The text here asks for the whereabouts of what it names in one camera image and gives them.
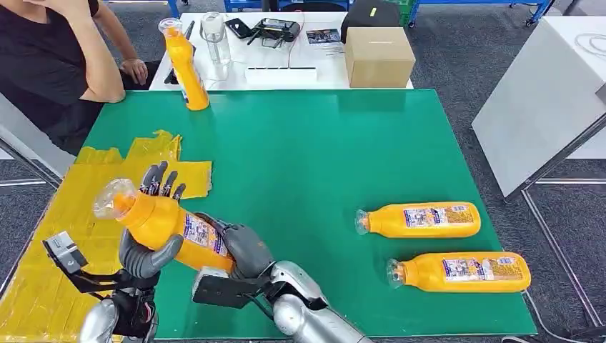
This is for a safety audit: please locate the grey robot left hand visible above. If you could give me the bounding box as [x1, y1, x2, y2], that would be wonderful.
[117, 161, 187, 289]

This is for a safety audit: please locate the white coiled cable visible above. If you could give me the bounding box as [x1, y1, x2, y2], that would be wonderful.
[574, 33, 606, 58]

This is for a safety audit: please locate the printed photo card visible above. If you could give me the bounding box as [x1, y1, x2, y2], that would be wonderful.
[305, 29, 342, 46]

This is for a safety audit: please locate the black remote controller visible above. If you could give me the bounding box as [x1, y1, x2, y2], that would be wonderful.
[247, 18, 302, 49]

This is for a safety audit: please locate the green plastic crate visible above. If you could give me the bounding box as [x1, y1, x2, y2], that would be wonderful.
[385, 0, 415, 27]

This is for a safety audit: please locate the white power strip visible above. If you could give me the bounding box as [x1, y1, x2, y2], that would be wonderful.
[245, 66, 318, 87]

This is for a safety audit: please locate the person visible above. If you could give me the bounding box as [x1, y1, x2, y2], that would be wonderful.
[0, 0, 162, 157]

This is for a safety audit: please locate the white side table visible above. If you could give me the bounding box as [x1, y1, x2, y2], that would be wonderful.
[0, 92, 65, 190]
[472, 16, 606, 327]

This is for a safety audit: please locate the orange drink bottle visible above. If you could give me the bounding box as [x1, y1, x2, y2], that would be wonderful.
[354, 202, 482, 239]
[385, 252, 532, 294]
[92, 178, 238, 274]
[158, 18, 210, 111]

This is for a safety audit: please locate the white desk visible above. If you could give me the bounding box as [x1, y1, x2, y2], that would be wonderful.
[149, 11, 414, 91]

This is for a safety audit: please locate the black box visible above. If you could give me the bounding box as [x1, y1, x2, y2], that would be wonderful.
[340, 0, 401, 44]

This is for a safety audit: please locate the white floor cable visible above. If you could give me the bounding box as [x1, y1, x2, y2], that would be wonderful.
[502, 291, 588, 343]

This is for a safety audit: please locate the brown cardboard box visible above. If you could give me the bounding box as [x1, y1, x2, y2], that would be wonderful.
[344, 26, 417, 89]

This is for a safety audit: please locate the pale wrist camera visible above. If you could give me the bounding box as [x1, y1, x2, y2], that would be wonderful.
[192, 266, 276, 311]
[42, 231, 119, 294]

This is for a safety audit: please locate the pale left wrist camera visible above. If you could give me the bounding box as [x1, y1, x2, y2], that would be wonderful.
[42, 231, 119, 294]

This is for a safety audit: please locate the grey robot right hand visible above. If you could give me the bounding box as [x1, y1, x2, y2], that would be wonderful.
[196, 212, 276, 281]

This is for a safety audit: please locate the green table mat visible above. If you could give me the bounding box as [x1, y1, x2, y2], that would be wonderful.
[82, 89, 538, 341]

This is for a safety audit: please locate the thin cable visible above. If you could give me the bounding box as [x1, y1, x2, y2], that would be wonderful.
[286, 11, 307, 68]

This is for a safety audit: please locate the person's left hand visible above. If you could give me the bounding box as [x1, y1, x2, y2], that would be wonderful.
[119, 57, 149, 86]

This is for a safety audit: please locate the clear plastic bottle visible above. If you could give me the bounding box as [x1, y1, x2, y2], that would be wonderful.
[199, 11, 233, 67]

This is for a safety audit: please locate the blue metal frame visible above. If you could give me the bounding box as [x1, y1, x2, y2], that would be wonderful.
[223, 0, 352, 13]
[407, 0, 552, 27]
[104, 0, 181, 19]

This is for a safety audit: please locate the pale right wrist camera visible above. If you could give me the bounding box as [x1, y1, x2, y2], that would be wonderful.
[192, 266, 276, 311]

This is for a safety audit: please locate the black phone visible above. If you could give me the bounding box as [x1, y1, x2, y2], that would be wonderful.
[224, 18, 254, 40]

